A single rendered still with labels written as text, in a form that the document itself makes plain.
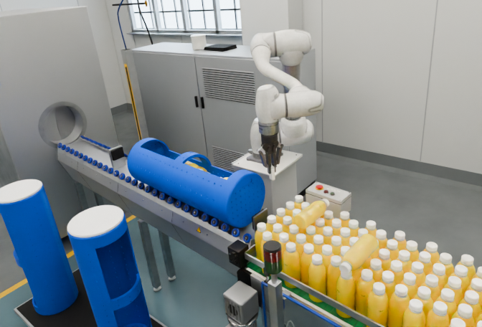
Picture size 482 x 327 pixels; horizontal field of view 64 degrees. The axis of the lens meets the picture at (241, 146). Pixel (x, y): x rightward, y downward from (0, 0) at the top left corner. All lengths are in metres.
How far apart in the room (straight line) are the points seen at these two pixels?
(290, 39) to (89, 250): 1.46
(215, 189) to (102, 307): 0.89
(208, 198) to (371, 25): 2.92
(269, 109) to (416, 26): 2.75
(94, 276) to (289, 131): 1.34
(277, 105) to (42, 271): 1.90
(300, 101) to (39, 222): 1.79
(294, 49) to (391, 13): 2.24
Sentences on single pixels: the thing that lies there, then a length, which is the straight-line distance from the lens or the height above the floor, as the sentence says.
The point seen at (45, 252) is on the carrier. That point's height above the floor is 0.63.
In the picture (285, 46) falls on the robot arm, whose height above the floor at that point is 1.76.
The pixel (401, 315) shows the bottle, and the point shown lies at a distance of 1.53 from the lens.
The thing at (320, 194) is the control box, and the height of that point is 1.10.
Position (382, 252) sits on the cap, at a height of 1.10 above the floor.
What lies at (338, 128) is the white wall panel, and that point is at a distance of 4.75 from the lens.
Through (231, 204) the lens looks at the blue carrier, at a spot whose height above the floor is 1.13.
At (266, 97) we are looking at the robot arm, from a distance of 1.62.
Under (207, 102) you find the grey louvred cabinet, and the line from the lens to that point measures 4.04.
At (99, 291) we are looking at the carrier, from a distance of 2.25.
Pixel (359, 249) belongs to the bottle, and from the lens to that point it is 1.52.
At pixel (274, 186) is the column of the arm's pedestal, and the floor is 0.89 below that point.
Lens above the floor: 2.10
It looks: 23 degrees down
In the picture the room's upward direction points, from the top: 5 degrees counter-clockwise
